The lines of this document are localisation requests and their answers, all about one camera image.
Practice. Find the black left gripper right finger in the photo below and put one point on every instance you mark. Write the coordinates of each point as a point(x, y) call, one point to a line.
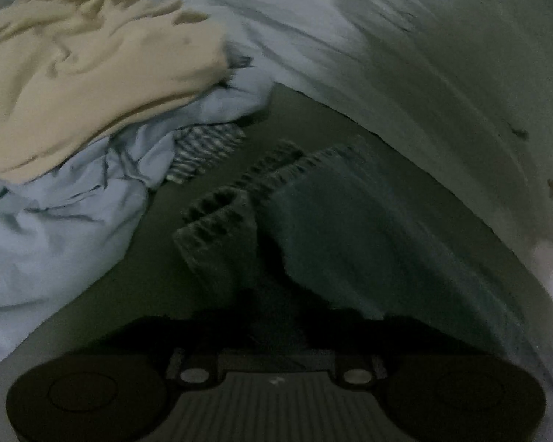
point(432, 385)

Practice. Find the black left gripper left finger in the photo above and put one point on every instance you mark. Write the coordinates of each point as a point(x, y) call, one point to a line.
point(119, 387)

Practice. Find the blue denim jeans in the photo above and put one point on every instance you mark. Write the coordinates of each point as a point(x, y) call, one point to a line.
point(335, 223)

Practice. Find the light blue garment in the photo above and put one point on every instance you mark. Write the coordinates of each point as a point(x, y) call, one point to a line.
point(63, 231)

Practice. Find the striped grey garment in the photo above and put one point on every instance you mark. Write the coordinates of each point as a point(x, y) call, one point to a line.
point(200, 148)

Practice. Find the white carrot-print storage bag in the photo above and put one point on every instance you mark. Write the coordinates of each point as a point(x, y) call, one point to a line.
point(462, 88)

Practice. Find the beige garment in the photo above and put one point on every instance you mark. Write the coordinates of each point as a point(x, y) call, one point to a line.
point(74, 71)

